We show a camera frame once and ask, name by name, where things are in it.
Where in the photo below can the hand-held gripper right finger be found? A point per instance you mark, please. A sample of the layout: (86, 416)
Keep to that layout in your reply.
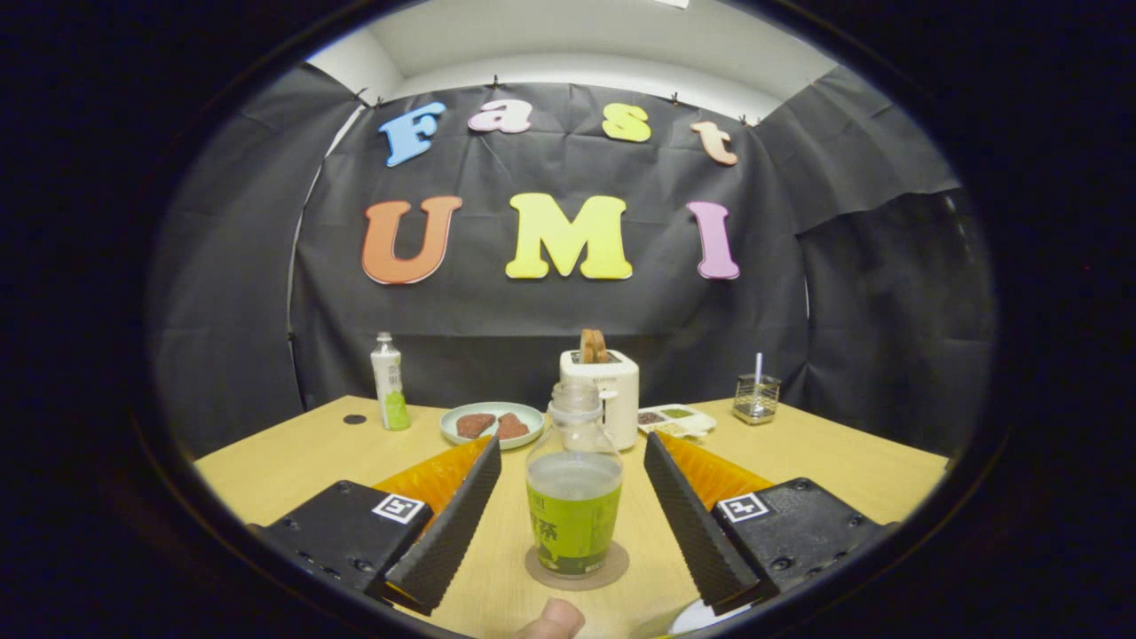
(688, 524)

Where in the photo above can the green label juice bottle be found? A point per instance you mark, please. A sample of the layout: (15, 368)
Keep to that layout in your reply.
(574, 524)

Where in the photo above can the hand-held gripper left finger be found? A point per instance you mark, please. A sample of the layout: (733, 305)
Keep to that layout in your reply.
(448, 532)

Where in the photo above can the round brown coaster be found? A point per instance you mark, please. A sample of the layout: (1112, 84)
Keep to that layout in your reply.
(614, 568)

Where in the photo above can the wooden table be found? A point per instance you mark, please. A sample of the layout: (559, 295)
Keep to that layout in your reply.
(293, 461)

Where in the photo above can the white divided snack tray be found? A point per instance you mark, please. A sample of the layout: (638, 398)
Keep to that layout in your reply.
(679, 422)

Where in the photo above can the white toaster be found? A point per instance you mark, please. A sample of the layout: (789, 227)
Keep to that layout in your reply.
(623, 399)

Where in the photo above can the pale green plate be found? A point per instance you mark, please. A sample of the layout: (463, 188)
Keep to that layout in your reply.
(532, 417)

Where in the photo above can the pale grey cup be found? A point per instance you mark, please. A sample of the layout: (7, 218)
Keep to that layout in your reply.
(701, 619)

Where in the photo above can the brown food piece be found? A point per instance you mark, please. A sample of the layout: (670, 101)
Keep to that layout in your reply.
(475, 425)
(512, 428)

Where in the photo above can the tall white green bottle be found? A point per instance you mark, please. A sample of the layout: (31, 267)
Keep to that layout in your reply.
(389, 382)

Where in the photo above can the brown bread slice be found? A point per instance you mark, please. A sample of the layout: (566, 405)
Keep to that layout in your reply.
(593, 346)

